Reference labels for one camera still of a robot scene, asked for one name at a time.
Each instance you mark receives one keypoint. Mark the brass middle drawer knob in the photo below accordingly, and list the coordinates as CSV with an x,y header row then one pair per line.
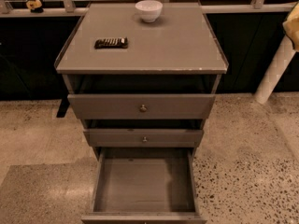
x,y
144,140

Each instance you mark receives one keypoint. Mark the grey drawer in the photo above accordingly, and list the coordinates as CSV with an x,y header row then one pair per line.
x,y
133,137
126,106
144,186

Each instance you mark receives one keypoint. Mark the grey top drawer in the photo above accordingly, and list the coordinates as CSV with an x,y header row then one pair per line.
x,y
126,106

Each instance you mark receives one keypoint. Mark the brass drawer knob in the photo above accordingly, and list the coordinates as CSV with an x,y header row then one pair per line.
x,y
144,140
143,108

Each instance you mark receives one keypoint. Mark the grey bottom drawer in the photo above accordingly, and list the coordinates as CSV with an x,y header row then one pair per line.
x,y
144,186

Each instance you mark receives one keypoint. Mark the yellow sponge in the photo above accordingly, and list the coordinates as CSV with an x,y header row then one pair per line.
x,y
291,27

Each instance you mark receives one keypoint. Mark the dark snack bar packet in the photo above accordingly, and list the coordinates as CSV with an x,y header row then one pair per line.
x,y
111,43

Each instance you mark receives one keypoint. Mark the small yellow black object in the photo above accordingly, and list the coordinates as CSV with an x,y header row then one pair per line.
x,y
35,6

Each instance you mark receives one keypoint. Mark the white diagonal pillar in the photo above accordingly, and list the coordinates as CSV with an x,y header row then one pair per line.
x,y
275,70

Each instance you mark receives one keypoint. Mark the grey middle drawer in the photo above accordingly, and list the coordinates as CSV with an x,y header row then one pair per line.
x,y
133,137

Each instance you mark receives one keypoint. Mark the metal railing frame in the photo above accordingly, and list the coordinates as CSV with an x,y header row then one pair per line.
x,y
68,0

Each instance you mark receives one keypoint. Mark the white ceramic bowl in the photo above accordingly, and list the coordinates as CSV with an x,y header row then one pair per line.
x,y
149,10

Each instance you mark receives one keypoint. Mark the grey drawer cabinet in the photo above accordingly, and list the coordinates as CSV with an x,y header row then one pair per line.
x,y
176,54

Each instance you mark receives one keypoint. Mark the brass top drawer knob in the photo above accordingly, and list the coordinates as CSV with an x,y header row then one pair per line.
x,y
143,108

